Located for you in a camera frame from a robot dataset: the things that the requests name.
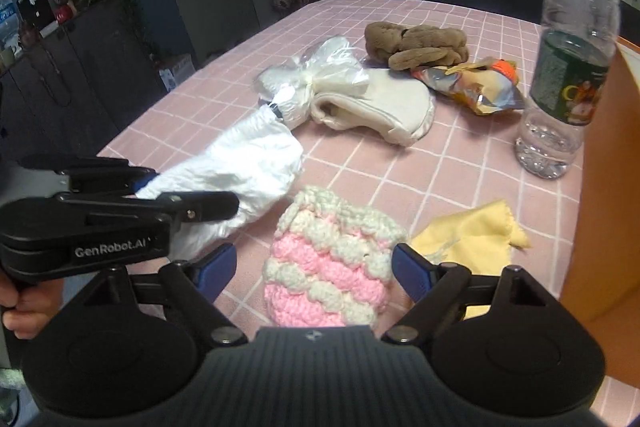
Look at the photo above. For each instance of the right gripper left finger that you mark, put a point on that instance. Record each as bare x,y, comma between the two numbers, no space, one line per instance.
191,289

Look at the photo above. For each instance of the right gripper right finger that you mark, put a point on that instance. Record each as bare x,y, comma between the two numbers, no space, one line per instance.
436,292

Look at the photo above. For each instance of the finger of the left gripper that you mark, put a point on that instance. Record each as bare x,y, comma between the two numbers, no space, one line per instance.
89,174
198,206

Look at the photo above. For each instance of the white crinkled plastic bag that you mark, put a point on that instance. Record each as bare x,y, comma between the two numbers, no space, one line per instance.
258,158

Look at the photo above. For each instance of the pink white crochet pouch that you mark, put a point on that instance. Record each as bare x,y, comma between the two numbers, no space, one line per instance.
330,262

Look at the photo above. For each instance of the white cream cloth mitt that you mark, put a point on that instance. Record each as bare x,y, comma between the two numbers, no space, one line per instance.
395,105

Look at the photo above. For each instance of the gold foil snack bag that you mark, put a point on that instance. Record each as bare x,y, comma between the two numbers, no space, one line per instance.
486,87

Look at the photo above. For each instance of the person left hand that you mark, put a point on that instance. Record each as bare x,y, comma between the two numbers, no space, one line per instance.
26,313

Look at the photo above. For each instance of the pink checkered tablecloth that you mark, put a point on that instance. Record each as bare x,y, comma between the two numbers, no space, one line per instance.
464,161

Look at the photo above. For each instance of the white carton on floor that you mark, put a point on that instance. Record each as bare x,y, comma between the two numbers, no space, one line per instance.
175,70

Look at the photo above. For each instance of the orange cardboard box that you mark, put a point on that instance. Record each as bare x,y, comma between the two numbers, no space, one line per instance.
601,287

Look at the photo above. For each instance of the brown plush toy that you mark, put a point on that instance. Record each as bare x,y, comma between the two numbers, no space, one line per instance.
404,48

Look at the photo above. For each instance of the clear plastic water bottle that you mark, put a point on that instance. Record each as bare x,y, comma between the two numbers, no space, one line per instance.
577,45

